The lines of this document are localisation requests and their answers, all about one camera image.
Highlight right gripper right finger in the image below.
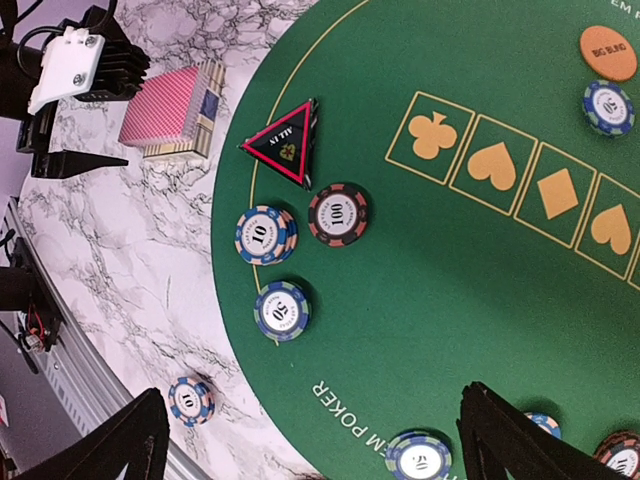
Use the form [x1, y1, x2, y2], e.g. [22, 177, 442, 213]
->
[456, 382, 622, 480]

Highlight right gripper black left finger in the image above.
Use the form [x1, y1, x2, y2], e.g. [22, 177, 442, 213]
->
[18, 388, 170, 479]

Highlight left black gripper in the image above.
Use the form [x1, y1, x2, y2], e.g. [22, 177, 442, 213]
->
[16, 101, 129, 178]

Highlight teal chips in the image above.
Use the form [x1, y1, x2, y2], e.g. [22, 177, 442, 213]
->
[253, 281, 311, 343]
[385, 430, 452, 480]
[582, 80, 635, 138]

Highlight red playing card deck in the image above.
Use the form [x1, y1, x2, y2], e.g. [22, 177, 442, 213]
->
[118, 66, 201, 147]

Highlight red chips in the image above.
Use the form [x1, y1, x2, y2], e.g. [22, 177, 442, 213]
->
[594, 430, 640, 479]
[308, 183, 369, 248]

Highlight white chips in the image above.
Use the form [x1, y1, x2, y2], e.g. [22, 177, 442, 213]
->
[524, 411, 562, 439]
[234, 205, 299, 266]

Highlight black triangular dealer button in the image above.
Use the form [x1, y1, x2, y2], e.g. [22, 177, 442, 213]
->
[238, 98, 319, 191]

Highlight orange big blind button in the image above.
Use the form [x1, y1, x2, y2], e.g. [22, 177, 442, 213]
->
[579, 25, 639, 82]

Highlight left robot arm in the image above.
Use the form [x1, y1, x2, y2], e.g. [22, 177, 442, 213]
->
[1, 1, 150, 180]

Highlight blue gold card box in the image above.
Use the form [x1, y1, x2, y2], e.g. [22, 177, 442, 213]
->
[143, 59, 226, 162]

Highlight round green poker mat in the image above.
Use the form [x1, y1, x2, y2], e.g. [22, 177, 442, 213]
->
[212, 1, 639, 479]

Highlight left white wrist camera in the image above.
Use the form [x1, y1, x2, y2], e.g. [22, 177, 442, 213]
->
[27, 26, 106, 115]

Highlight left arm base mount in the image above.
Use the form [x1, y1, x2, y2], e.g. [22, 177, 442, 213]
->
[1, 229, 65, 374]

